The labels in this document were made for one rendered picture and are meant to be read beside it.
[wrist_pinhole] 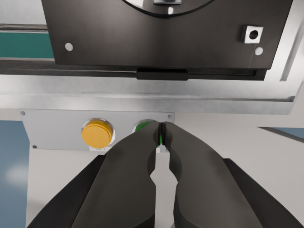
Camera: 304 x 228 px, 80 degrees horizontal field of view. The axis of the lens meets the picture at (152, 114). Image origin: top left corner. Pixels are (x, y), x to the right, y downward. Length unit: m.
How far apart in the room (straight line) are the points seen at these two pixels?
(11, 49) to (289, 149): 0.51
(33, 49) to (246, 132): 0.38
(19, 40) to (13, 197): 2.17
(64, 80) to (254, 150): 0.39
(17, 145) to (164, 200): 1.51
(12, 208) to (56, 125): 2.27
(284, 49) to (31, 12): 0.30
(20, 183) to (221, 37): 2.11
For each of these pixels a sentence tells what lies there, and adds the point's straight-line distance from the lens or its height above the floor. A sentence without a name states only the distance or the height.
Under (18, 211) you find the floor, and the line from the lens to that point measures 2.54.
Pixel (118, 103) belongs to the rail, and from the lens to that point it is 0.24.
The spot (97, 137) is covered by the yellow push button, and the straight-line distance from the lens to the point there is 0.26.
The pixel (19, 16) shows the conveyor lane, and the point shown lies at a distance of 0.31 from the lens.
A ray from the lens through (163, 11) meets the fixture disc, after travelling 0.18.
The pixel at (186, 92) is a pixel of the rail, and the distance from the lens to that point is 0.23.
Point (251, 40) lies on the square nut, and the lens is 0.22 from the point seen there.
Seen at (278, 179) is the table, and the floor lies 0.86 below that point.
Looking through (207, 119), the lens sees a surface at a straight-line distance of 0.37.
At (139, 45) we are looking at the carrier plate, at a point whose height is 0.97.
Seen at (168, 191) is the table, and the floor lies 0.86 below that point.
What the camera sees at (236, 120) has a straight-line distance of 0.39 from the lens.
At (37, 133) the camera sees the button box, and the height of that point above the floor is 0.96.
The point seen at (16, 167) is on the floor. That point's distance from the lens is 2.04.
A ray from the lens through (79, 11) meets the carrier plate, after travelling 0.22.
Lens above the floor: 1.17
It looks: 62 degrees down
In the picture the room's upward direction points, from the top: 178 degrees counter-clockwise
